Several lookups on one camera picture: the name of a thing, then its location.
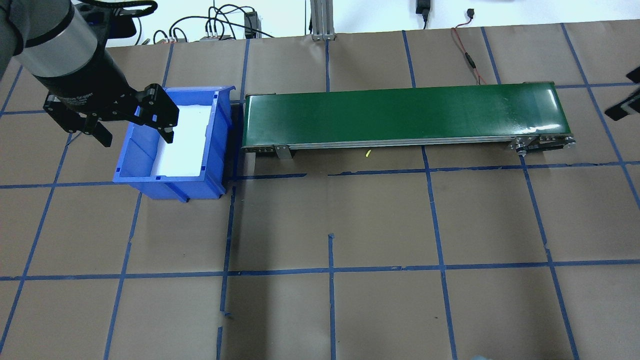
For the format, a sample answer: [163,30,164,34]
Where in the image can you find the white foam pad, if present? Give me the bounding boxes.
[150,104,213,177]

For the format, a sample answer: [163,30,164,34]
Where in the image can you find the blue plastic storage bin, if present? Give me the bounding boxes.
[112,85,237,203]

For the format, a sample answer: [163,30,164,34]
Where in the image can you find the green conveyor belt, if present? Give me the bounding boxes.
[241,81,577,161]

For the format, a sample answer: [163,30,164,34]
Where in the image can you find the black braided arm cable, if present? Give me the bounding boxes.
[75,0,158,17]

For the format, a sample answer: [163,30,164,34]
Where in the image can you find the red conveyor power wire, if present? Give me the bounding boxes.
[451,7,487,85]

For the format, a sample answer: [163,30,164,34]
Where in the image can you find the aluminium upright post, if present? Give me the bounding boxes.
[310,0,337,41]

